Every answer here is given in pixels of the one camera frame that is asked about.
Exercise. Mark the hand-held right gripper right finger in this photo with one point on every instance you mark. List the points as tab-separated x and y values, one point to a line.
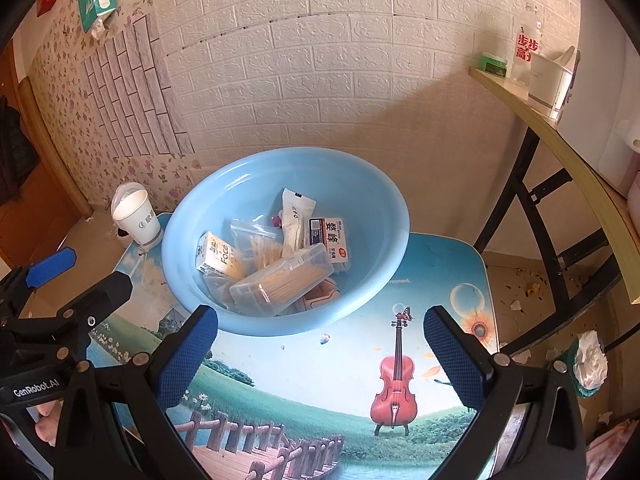
452	355

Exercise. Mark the pink floral cloth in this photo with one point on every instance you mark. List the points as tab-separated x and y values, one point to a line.
610	450

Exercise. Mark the green tissue pack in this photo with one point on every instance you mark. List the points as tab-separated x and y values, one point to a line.
97	0

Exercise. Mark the red wall sticker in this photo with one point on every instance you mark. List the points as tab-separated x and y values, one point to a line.
47	0

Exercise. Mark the dark hanging jacket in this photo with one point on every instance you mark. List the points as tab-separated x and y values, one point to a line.
15	160

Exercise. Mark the white appliance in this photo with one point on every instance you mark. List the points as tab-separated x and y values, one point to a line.
605	85

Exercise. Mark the yellow folding table top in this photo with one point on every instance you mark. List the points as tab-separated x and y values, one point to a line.
575	155

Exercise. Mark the cream paper box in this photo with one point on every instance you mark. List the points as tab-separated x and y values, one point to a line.
220	257

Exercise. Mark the clear toothpick box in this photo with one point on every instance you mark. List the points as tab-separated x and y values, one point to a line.
280	282

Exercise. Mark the clear cotton swab bag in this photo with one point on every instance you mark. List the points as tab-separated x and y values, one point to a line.
260	250

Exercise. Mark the pink cartoon cat figurine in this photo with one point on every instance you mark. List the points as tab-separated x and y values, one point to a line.
275	219

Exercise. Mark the white paper cup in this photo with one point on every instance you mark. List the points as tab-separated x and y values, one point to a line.
140	225

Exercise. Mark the person's left hand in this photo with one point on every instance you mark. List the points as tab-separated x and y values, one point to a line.
47	425

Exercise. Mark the small clear printed bag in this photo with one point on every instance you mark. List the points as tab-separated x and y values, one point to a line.
220	287

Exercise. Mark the wooden door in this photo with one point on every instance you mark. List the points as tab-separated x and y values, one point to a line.
55	200

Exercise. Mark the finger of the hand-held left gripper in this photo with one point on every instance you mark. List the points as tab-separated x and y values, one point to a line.
95	300
50	265

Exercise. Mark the pink clear earbud case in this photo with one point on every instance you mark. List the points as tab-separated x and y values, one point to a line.
322	299

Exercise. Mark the green trash bin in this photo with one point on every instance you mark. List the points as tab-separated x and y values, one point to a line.
580	387

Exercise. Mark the clear floss pick box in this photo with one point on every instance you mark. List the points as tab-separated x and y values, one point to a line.
327	242

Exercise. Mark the long white packet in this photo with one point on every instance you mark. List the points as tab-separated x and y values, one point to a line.
295	220

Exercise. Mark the clear bottle red label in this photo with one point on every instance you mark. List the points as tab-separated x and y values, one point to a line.
525	50

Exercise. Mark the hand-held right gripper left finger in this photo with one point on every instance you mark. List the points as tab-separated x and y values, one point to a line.
190	355

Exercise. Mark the white round suction holder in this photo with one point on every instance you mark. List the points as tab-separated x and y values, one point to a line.
122	192

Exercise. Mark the white mug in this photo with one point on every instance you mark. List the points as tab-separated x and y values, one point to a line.
545	85

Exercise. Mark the blue plastic basin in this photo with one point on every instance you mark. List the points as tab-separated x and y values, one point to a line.
380	260

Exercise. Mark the green jar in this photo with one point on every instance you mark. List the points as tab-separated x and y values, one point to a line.
494	64

